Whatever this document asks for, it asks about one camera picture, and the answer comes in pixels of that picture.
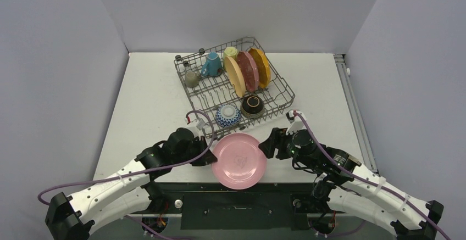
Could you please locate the aluminium side rail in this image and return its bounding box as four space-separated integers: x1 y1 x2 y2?
334 54 379 174

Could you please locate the light pink smooth plate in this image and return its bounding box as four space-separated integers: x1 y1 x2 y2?
212 133 267 190

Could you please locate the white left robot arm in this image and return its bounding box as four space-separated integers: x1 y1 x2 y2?
45 127 218 239

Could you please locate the yellow polka dot plate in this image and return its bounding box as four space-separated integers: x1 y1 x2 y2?
248 47 271 89

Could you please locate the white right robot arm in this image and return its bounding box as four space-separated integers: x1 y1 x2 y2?
258 128 444 239

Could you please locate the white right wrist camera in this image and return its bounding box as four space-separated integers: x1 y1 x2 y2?
286 110 306 135

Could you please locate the orange patterned small bowl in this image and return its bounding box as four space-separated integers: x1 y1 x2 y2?
215 104 241 128

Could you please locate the black table frame rail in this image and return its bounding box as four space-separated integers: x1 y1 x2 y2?
134 182 334 231

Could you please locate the cream plate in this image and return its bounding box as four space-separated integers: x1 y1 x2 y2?
224 57 246 98

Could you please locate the dark patterned cream bowl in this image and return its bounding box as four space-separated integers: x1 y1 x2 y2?
240 94 265 119

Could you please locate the blue mug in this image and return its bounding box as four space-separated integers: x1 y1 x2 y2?
201 52 223 77

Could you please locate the pale yellow mug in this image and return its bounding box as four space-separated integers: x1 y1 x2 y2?
223 46 239 60

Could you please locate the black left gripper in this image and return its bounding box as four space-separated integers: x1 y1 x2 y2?
173 136 217 166

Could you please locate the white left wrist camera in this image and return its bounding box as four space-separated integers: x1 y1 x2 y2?
186 119 206 137

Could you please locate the grey wire dish rack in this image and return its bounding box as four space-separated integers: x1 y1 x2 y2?
173 36 295 139

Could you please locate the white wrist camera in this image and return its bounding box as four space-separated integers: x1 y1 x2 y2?
286 110 306 135
186 119 206 137

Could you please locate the small grey-green mug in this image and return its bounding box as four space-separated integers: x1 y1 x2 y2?
184 70 200 88

